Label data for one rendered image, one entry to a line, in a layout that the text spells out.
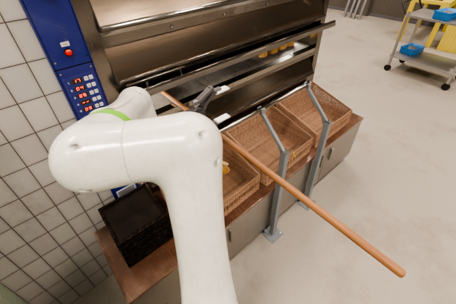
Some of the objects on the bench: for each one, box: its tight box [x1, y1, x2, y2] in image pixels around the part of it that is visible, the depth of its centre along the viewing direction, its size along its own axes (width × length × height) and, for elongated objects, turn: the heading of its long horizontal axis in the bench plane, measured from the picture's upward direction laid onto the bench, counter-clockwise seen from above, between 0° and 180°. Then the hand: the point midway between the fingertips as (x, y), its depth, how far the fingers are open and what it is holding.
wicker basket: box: [276, 81, 353, 149], centre depth 234 cm, size 49×56×28 cm
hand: (225, 102), depth 106 cm, fingers open, 13 cm apart
